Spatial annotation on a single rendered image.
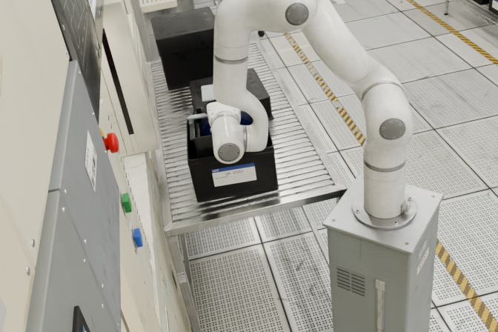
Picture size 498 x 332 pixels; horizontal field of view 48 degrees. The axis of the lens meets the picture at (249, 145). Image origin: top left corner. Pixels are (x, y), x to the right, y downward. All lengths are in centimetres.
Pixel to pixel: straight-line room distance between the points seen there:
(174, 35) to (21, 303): 204
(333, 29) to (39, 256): 100
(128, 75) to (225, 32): 52
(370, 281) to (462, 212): 122
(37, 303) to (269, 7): 94
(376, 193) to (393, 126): 28
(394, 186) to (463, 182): 151
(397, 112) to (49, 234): 102
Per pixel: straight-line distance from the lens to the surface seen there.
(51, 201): 64
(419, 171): 318
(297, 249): 272
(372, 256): 172
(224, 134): 153
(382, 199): 166
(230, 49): 140
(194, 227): 179
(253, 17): 136
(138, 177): 185
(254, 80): 231
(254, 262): 269
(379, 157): 157
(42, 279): 56
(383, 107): 144
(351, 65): 143
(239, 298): 255
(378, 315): 190
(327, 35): 140
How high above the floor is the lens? 192
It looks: 34 degrees down
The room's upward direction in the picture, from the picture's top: 9 degrees counter-clockwise
